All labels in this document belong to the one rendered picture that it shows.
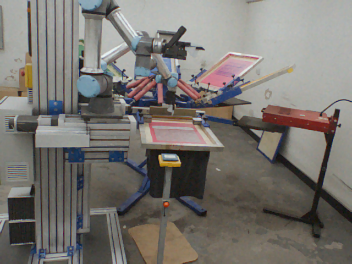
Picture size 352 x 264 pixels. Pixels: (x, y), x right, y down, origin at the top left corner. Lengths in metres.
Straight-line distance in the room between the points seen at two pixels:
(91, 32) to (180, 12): 5.28
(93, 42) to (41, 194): 1.06
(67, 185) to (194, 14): 5.32
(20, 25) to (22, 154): 5.16
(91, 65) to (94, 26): 0.19
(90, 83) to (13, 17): 5.50
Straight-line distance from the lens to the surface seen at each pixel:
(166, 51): 1.62
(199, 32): 6.98
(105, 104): 1.86
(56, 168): 2.20
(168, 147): 2.25
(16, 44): 7.14
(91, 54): 1.71
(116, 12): 1.82
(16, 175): 2.17
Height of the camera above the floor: 1.72
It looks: 16 degrees down
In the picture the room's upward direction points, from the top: 6 degrees clockwise
